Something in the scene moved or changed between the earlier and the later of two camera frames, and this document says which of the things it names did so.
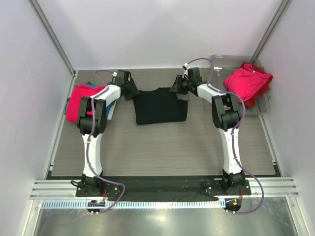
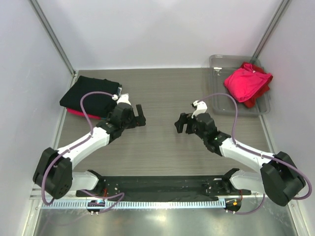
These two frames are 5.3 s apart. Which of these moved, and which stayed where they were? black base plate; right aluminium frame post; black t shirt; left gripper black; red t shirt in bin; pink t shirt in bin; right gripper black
Moved: left gripper black; right gripper black; black t shirt
Stayed: red t shirt in bin; black base plate; pink t shirt in bin; right aluminium frame post
